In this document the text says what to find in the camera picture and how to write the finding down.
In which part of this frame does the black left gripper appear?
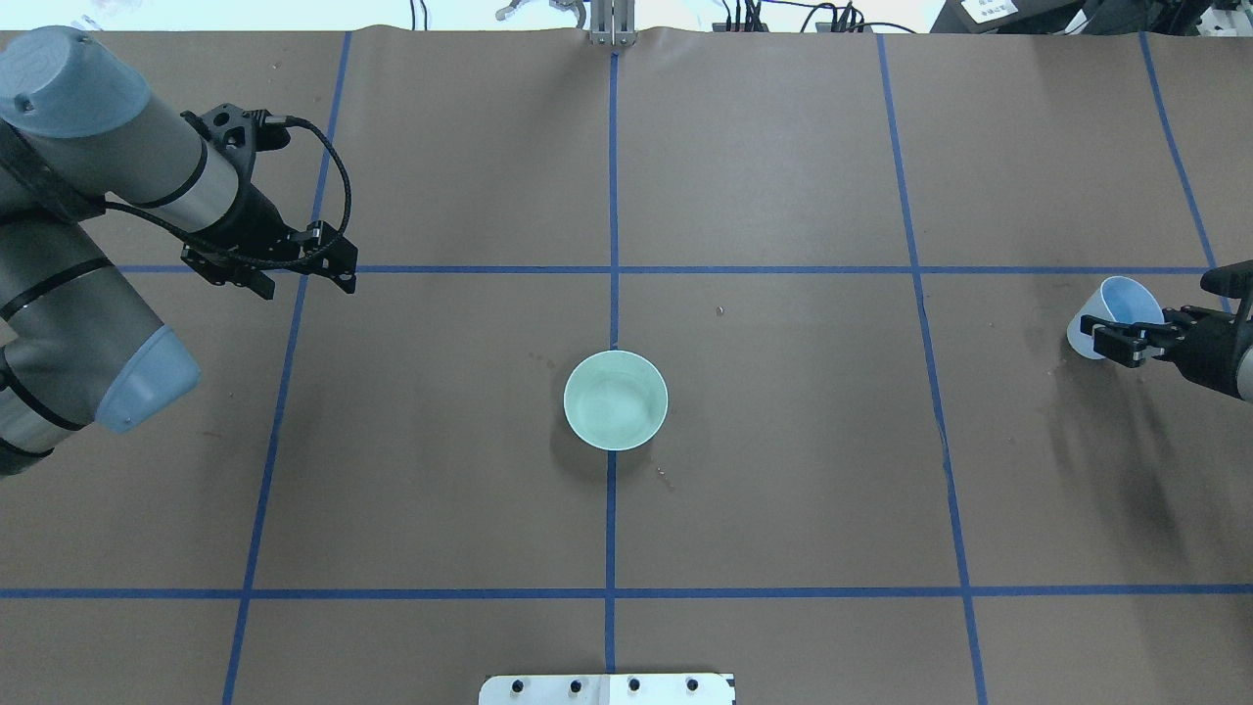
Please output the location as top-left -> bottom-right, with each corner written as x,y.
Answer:
180,184 -> 358,301

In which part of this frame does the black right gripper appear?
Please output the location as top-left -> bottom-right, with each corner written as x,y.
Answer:
1093,306 -> 1252,399

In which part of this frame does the light blue plastic cup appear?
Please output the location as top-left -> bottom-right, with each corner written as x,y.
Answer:
1066,275 -> 1165,359

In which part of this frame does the mint green bowl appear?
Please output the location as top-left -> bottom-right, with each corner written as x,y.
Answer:
561,351 -> 670,451

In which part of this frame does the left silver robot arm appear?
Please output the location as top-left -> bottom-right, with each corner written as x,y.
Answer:
1,25 -> 358,477

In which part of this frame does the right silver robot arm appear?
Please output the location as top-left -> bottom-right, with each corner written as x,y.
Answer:
1080,306 -> 1252,404

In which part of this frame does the black box device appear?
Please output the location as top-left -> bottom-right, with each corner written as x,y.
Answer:
928,1 -> 1085,35

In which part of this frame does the black left camera cable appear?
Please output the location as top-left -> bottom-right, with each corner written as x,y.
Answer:
98,116 -> 353,267

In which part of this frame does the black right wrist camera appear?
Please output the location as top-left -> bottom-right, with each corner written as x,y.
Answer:
1199,259 -> 1253,301

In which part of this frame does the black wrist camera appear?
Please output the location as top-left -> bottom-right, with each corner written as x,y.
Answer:
1199,259 -> 1253,301
180,103 -> 292,182

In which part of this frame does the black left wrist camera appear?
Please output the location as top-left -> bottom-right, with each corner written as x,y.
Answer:
180,103 -> 292,182

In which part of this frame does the aluminium frame post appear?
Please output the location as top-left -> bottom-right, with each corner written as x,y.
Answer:
583,0 -> 638,48

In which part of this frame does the white pedestal column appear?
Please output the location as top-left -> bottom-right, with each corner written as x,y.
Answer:
477,672 -> 737,704

